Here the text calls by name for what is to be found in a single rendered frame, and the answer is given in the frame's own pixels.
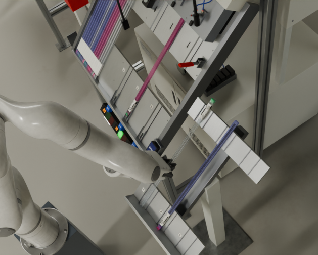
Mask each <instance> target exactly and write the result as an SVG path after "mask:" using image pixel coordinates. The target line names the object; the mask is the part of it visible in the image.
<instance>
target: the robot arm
mask: <svg viewBox="0 0 318 255"><path fill-rule="evenodd" d="M5 122H11V123H12V124H13V125H14V126H15V127H17V128H18V129H19V130H20V131H22V132H23V133H25V134H26V135H28V136H30V137H33V138H36V139H44V140H50V141H52V142H54V143H56V144H58V145H60V146H62V147H64V148H66V149H68V150H70V151H72V152H74V153H76V154H78V155H80V156H82V157H84V158H86V159H88V160H90V161H93V162H95V163H98V164H100V165H102V166H103V169H104V171H105V173H106V174H107V175H108V176H110V177H125V178H131V179H134V180H137V181H139V182H142V183H145V184H151V183H153V182H155V181H157V180H164V179H165V178H166V177H165V176H167V177H170V178H172V177H173V173H172V172H171V171H173V170H174V169H175V166H176V165H177V164H176V163H170V164H168V162H169V161H170V159H165V158H164V157H161V156H160V155H159V154H158V153H157V152H156V151H150V150H148V151H142V150H140V149H138V148H137V147H135V146H133V145H131V144H129V143H126V142H124V141H122V140H120V139H117V138H115V137H113V136H111V135H109V134H107V133H105V132H104V131H102V130H101V129H99V128H98V127H96V126H95V125H93V124H92V123H90V122H88V121H87V120H85V119H84V118H82V117H81V116H79V115H78V114H76V113H74V112H73V111H71V110H70V109H68V108H67V107H65V106H63V105H61V104H59V103H57V102H53V101H38V102H18V101H14V100H11V99H9V98H7V97H5V96H3V95H1V94H0V237H8V236H10V235H12V234H14V233H15V234H16V235H18V236H20V242H21V245H22V247H23V249H24V250H25V251H26V252H27V253H28V254H29V255H54V254H55V253H57V252H58V251H59V250H60V249H61V248H62V247H63V245H64V244H65V242H66V240H67V238H68V234H69V225H68V221H67V219H66V217H65V216H64V215H63V214H62V213H61V212H60V211H58V210H57V209H54V208H41V207H39V206H38V205H37V204H36V203H35V202H33V200H32V197H31V194H30V192H29V189H28V187H27V185H26V182H25V180H24V178H23V177H22V175H21V173H20V172H19V171H18V170H17V169H16V168H15V167H14V166H12V164H11V160H10V157H9V155H8V154H7V149H6V135H5Z"/></svg>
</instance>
